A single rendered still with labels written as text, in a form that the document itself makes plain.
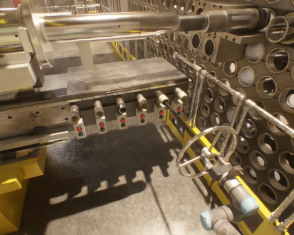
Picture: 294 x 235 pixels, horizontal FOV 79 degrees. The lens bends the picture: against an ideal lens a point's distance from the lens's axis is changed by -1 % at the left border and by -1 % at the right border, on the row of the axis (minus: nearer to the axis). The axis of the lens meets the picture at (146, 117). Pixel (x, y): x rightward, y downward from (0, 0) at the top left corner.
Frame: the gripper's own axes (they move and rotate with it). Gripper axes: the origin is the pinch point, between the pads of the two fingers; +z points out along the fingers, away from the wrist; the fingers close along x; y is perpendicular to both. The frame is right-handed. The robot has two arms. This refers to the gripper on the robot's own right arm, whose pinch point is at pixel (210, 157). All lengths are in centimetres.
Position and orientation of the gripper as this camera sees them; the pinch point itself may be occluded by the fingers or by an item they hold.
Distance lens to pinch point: 107.1
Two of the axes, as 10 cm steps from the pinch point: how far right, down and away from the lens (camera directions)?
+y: -2.4, 8.3, 5.1
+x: 9.1, 0.2, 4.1
